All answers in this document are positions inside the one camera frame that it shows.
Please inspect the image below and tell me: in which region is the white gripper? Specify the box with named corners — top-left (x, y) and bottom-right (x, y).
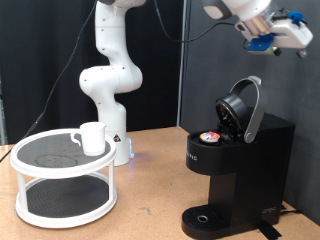
top-left (265, 18), bottom-right (315, 60)

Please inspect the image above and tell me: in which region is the white orange-rimmed coffee pod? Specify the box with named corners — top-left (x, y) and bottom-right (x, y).
top-left (199, 131), bottom-right (222, 145)

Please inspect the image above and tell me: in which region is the black Keurig coffee machine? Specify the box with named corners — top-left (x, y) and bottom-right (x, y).
top-left (181, 75), bottom-right (296, 240)

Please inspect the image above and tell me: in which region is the white ceramic mug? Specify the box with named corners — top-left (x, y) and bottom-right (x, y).
top-left (70, 121), bottom-right (107, 157)

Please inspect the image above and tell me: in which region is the black tape strip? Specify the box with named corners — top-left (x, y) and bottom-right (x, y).
top-left (255, 219), bottom-right (283, 240)

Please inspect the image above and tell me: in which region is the white two-tier turntable stand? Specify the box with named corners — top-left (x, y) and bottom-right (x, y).
top-left (9, 128), bottom-right (118, 230)

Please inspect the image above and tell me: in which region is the black curtain backdrop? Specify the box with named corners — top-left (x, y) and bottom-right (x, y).
top-left (0, 0), bottom-right (185, 145)

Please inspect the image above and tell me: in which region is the blue cable clip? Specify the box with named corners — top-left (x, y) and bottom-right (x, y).
top-left (286, 10), bottom-right (309, 25)

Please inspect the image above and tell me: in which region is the blue mounted wrist camera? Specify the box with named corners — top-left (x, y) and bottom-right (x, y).
top-left (244, 33), bottom-right (283, 57)

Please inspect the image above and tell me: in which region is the grey metal frame pole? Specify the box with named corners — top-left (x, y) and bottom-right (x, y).
top-left (176, 0), bottom-right (191, 128)

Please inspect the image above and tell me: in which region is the black power cord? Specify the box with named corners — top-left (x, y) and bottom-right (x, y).
top-left (279, 204), bottom-right (303, 216)

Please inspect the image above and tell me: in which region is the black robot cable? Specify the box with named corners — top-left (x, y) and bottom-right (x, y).
top-left (0, 0), bottom-right (238, 163)

